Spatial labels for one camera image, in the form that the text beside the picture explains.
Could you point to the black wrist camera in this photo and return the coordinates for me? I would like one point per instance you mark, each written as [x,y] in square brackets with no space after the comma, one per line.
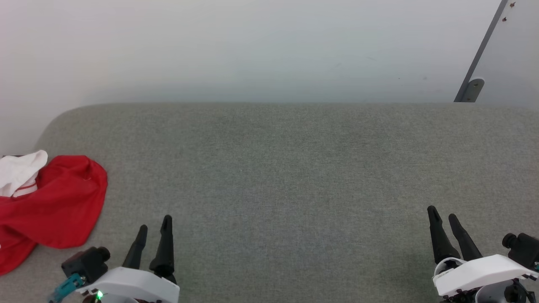
[86,263]
[524,248]

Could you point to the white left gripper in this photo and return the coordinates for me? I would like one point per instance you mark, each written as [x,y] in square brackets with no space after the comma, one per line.
[134,284]

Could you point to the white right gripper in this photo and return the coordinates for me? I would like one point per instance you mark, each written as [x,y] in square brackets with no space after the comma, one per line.
[480,271]

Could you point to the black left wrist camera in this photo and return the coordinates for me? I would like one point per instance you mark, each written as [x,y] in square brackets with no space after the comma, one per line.
[86,263]

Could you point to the grey metal wall rail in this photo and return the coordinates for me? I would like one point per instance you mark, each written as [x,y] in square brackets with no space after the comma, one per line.
[484,46]

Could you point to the grey metal rail bracket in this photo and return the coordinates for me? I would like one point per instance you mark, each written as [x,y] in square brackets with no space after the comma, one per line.
[473,90]

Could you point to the red white striped jersey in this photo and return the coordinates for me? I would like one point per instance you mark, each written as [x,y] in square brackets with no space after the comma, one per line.
[63,198]

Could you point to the teal left camera connector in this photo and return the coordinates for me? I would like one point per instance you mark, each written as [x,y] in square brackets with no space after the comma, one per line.
[65,288]

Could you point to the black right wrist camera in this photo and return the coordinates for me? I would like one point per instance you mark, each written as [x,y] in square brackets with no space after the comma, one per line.
[524,248]

